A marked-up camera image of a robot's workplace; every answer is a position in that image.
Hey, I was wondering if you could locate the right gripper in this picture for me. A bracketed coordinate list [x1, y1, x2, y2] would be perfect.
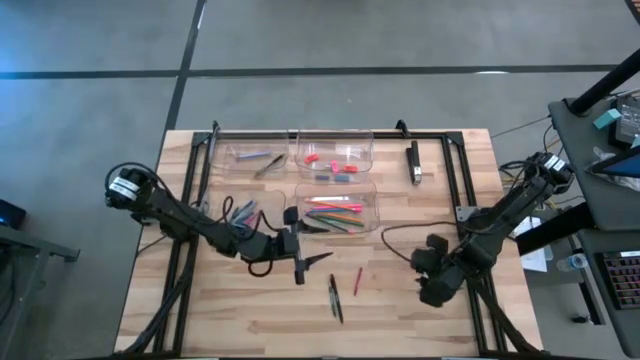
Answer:
[410, 233, 454, 309]

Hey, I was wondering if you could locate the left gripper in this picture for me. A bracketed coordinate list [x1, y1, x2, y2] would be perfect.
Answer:
[242, 205, 335, 287]

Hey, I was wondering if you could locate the green pencil pink eraser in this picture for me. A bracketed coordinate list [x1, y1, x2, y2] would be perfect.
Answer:
[305, 213, 357, 235]

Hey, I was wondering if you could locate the orange pencil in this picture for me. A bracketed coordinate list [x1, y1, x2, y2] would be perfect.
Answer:
[324, 213, 366, 225]
[308, 199, 359, 210]

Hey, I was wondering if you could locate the grey crayon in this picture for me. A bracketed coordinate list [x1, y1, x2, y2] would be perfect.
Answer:
[231, 202, 251, 229]

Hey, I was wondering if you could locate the dark green pencil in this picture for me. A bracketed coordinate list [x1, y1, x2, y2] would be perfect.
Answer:
[319, 215, 366, 228]

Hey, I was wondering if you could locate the dark grey pen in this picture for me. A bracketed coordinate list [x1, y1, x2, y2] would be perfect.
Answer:
[253, 153, 287, 179]

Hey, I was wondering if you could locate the black pen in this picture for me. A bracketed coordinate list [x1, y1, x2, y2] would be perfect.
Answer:
[328, 273, 345, 325]

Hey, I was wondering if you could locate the clear plastic bin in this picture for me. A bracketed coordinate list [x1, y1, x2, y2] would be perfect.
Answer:
[196, 185, 288, 245]
[208, 129, 291, 180]
[293, 180, 381, 236]
[293, 129, 375, 184]

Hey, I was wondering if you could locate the white paper sheet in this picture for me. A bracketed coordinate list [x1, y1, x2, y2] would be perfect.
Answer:
[510, 213, 555, 274]

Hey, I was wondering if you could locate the black stapler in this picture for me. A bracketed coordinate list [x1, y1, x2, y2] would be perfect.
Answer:
[405, 140, 424, 187]

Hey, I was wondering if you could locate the clear water bottle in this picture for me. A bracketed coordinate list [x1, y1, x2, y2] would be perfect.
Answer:
[554, 252, 590, 274]

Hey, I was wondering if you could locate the grey side desk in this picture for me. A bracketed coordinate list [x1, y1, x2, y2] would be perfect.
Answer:
[577, 227, 640, 359]

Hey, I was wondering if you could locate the backlit keyboard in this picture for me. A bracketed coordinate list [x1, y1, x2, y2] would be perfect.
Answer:
[594, 249, 640, 312]

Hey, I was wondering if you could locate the monitor with blue screen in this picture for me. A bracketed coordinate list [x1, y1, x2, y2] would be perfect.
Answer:
[584, 144, 640, 192]

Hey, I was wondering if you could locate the teal box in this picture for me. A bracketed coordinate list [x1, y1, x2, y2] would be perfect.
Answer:
[592, 108, 623, 131]

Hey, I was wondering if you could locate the black electronic device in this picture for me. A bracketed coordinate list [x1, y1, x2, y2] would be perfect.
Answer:
[613, 93, 640, 150]

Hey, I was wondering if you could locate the black side table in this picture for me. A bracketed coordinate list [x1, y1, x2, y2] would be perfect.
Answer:
[0, 223, 81, 360]

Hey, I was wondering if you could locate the dark device blue light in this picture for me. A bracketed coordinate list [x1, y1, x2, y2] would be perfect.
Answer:
[0, 198, 28, 231]

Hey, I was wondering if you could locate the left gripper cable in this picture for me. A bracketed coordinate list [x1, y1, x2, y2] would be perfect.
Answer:
[219, 194, 287, 279]

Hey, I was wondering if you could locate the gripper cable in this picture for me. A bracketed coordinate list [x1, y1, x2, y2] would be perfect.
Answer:
[379, 221, 460, 265]
[219, 194, 287, 279]

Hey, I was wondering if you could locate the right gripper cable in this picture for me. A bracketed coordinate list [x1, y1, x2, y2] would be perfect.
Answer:
[379, 221, 460, 265]

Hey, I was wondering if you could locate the black metal post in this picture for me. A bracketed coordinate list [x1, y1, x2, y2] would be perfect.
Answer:
[568, 48, 640, 117]

